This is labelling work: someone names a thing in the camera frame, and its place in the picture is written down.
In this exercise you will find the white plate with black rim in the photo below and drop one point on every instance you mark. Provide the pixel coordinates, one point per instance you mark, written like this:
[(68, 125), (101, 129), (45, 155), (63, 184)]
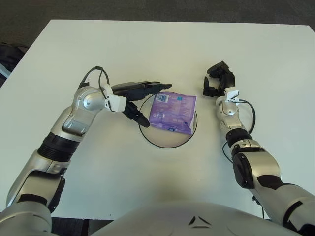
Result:
[(162, 138)]

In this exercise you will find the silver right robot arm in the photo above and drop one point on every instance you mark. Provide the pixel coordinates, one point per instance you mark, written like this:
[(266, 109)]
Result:
[(256, 167)]

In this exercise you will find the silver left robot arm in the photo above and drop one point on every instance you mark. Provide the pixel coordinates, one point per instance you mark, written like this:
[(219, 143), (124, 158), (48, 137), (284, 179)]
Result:
[(69, 123)]

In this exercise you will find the black bag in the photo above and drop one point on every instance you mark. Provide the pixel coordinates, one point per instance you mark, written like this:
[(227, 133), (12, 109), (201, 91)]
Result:
[(7, 57)]

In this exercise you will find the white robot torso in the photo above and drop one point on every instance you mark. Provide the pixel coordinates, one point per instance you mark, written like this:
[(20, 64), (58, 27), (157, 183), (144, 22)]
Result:
[(160, 218)]

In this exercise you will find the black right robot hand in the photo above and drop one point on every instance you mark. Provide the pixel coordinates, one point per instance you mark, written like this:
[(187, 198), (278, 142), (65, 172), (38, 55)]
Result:
[(225, 82)]

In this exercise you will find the purple tissue paper pack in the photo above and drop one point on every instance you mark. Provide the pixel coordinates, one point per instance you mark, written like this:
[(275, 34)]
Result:
[(172, 113)]

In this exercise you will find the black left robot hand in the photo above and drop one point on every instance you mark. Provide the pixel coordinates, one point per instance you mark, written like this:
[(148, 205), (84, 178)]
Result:
[(133, 91)]

